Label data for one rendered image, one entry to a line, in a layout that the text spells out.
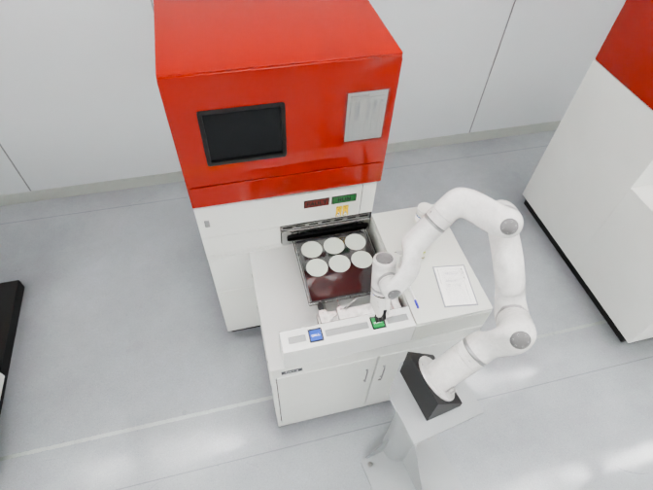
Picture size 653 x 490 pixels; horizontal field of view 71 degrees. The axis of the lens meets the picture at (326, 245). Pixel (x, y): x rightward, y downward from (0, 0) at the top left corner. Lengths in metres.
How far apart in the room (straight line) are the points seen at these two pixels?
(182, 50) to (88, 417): 2.07
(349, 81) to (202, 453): 2.01
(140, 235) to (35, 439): 1.43
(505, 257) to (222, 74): 1.09
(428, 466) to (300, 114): 1.92
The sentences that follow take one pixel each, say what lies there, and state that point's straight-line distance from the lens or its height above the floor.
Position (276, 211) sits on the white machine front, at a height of 1.08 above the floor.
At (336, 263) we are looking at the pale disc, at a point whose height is 0.90.
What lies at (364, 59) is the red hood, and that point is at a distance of 1.64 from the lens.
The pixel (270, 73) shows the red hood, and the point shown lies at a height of 1.79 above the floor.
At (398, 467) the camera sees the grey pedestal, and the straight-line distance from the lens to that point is 2.69.
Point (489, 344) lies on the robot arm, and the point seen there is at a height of 1.17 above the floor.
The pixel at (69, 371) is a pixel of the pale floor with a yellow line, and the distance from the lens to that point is 3.15.
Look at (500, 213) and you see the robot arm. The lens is 1.51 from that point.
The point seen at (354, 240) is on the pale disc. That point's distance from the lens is 2.20.
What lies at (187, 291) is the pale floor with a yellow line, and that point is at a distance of 3.19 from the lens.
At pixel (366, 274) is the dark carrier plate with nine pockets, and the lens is 2.09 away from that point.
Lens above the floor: 2.60
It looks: 52 degrees down
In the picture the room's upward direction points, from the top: 3 degrees clockwise
